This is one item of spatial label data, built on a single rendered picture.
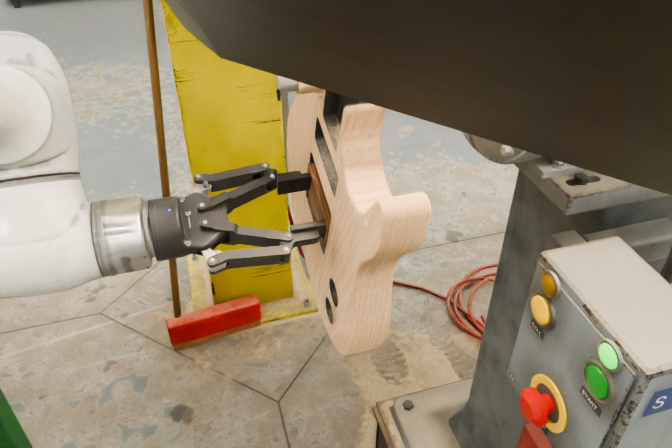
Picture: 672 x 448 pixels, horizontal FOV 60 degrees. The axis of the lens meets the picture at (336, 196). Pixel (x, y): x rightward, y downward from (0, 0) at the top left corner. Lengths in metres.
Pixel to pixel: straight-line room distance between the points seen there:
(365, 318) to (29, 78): 0.44
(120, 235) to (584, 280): 0.49
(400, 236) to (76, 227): 0.36
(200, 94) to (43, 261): 0.96
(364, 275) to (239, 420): 1.25
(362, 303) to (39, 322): 1.72
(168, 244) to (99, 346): 1.43
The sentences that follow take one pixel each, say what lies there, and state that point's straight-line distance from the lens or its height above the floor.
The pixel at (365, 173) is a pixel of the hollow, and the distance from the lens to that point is 0.61.
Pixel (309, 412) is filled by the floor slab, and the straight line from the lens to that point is 1.82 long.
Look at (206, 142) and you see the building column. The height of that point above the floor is 0.69.
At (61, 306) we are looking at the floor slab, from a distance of 2.29.
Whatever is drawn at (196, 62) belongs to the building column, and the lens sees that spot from 1.55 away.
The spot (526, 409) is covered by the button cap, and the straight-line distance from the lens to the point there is 0.68.
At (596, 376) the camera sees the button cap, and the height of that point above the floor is 1.08.
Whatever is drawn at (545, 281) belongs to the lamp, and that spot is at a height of 1.11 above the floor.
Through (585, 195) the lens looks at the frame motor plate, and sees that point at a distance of 0.73.
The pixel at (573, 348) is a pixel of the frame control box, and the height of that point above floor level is 1.07.
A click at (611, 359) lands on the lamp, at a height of 1.11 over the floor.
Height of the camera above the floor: 1.51
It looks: 36 degrees down
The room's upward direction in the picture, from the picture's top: straight up
